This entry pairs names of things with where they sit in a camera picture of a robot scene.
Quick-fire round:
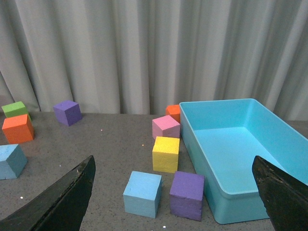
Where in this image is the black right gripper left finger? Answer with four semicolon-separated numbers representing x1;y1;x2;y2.
0;155;96;231

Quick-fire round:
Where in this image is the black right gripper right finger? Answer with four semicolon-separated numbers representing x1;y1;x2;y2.
252;155;308;231

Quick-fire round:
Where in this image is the light blue foam cube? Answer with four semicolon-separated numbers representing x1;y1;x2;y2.
0;144;27;180
123;171;163;218

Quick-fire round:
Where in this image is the light blue plastic bin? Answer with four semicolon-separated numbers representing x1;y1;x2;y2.
180;99;308;224

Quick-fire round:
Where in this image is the orange foam cube at left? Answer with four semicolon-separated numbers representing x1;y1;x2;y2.
2;114;34;144

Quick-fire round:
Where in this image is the purple foam cube at back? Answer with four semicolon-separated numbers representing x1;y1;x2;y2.
53;100;82;126

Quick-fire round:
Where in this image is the purple foam cube near bin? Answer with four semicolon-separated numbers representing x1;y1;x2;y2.
169;171;205;221

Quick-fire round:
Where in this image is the green foam cube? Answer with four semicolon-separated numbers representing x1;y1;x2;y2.
1;101;32;124

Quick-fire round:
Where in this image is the yellow foam cube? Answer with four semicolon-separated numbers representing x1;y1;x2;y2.
152;136;180;173

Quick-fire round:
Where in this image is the pink foam cube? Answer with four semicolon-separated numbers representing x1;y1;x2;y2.
152;115;180;139

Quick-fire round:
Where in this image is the orange foam cube by bin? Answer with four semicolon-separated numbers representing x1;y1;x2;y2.
166;104;180;123

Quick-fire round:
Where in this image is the grey pleated curtain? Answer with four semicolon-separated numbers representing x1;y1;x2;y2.
0;0;308;121

